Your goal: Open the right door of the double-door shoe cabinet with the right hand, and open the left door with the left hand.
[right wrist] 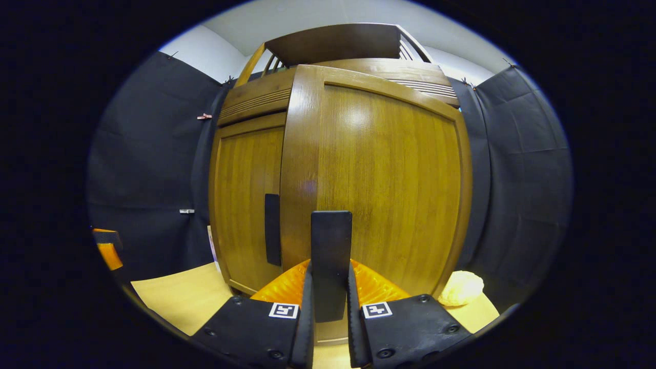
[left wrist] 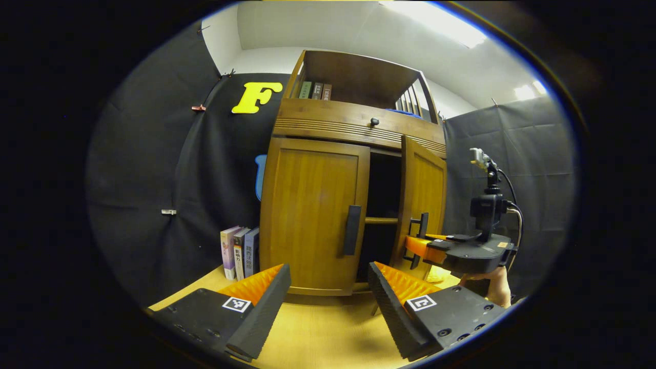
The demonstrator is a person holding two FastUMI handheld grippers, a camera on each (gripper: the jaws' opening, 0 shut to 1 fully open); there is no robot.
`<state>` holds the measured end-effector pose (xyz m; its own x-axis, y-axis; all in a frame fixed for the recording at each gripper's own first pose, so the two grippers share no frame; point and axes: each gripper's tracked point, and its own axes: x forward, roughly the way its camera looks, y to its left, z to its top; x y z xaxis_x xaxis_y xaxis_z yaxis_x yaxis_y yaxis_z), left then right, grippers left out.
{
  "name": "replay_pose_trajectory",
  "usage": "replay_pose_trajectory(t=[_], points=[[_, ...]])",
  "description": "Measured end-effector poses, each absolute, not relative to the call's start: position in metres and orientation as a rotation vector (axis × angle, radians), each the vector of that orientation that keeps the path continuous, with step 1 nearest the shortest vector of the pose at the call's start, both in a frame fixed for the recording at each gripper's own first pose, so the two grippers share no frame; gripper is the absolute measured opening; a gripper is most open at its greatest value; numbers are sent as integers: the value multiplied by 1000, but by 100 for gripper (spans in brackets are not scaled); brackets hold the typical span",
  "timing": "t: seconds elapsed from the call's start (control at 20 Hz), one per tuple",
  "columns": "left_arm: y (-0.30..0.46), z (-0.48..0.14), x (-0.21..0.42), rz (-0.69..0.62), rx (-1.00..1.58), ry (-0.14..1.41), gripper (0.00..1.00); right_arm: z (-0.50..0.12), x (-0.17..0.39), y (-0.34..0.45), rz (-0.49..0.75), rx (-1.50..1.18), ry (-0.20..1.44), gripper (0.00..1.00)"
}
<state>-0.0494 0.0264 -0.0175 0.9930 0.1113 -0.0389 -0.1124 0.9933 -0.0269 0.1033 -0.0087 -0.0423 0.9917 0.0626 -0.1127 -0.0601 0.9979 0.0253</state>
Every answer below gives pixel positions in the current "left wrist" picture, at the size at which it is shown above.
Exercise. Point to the wooden inner cabinet shelf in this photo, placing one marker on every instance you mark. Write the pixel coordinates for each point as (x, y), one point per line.
(382, 220)

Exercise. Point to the small ceiling light panel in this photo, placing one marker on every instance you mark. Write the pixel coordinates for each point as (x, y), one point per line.
(528, 91)

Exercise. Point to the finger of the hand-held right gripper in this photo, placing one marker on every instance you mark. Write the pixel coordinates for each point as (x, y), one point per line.
(420, 248)
(461, 237)

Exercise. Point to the dark brown book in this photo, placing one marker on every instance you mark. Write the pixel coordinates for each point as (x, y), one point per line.
(317, 91)

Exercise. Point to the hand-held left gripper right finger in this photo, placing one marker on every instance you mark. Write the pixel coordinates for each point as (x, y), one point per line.
(392, 312)

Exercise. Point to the reddish brown book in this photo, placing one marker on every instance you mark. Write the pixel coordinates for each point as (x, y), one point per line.
(326, 92)

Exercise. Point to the black backdrop cloth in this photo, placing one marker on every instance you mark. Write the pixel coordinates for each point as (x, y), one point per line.
(154, 169)

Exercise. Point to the lavender book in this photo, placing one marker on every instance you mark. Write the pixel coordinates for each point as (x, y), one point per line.
(228, 253)

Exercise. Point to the blue cloth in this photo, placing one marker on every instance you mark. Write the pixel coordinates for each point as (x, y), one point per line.
(405, 113)

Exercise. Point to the wooden cabinet door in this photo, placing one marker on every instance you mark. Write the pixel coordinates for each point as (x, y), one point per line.
(312, 215)
(428, 189)

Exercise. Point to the wooden double-door shoe cabinet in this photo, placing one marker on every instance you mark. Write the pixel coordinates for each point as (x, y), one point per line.
(353, 77)

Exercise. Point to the large ceiling light panel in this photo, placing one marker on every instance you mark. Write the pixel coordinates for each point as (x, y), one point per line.
(441, 23)

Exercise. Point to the dark book with yellow spine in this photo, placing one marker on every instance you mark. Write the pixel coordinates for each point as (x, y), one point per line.
(240, 256)

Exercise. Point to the blue-grey book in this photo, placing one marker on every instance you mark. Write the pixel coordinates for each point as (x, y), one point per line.
(251, 253)

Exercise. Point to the wooden cabinet drawer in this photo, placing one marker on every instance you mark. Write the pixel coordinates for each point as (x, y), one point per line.
(328, 118)

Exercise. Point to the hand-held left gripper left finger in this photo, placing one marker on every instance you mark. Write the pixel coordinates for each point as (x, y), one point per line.
(266, 312)

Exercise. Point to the pale yellow object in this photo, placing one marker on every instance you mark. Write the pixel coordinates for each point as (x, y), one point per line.
(437, 275)

